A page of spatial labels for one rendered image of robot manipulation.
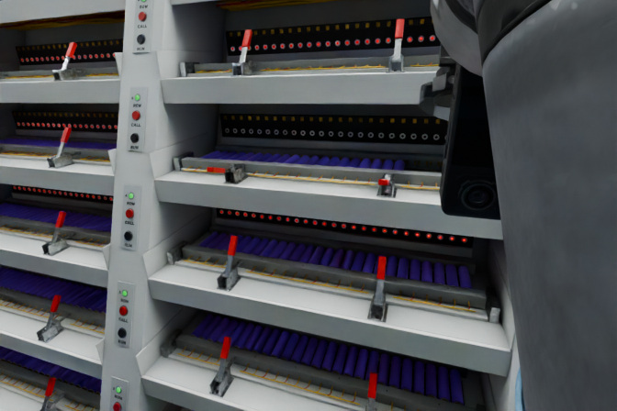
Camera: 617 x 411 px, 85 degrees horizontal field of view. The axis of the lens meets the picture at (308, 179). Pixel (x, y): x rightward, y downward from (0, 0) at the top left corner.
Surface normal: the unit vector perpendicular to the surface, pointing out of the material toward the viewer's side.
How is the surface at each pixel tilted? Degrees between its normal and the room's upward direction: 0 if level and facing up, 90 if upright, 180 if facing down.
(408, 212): 110
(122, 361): 90
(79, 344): 19
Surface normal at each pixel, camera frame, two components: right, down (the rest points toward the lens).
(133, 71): -0.31, -0.01
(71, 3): -0.31, 0.33
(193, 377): -0.04, -0.94
